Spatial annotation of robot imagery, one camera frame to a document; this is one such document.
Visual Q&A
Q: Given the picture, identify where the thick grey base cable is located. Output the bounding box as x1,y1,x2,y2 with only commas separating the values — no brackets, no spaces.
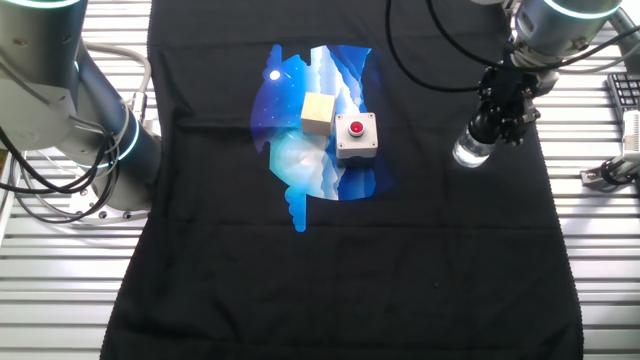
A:
84,42,154,126

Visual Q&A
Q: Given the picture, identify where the black base cable bundle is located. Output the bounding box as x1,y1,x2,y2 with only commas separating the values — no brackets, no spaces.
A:
0,119,121,225

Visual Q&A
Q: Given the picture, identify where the clear glass jar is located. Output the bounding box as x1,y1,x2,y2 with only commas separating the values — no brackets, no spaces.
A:
451,128,495,169

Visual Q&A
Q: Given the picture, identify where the black looped camera cable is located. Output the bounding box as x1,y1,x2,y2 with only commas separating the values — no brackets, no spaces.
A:
599,158,627,187

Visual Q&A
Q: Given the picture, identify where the aluminium camera bracket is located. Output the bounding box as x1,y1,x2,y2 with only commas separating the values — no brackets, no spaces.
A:
579,149,640,190

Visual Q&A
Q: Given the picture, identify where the grey box with red button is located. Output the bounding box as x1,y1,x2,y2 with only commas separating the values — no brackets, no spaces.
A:
333,112,380,160

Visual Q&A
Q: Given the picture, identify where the black keyboard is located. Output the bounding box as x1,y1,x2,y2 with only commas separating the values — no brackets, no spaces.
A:
606,72,640,122

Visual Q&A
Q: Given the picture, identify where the black cloth with blue print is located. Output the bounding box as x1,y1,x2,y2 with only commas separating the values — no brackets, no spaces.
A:
99,0,586,360

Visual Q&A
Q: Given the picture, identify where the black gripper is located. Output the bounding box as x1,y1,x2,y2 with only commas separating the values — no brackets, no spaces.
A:
477,67,544,147

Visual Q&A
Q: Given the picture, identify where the small silver exterior camera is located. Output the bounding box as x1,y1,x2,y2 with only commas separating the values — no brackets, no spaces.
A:
621,109,640,154

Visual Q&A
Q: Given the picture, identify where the wooden cube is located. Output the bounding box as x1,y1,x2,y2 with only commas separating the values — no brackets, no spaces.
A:
299,92,337,137

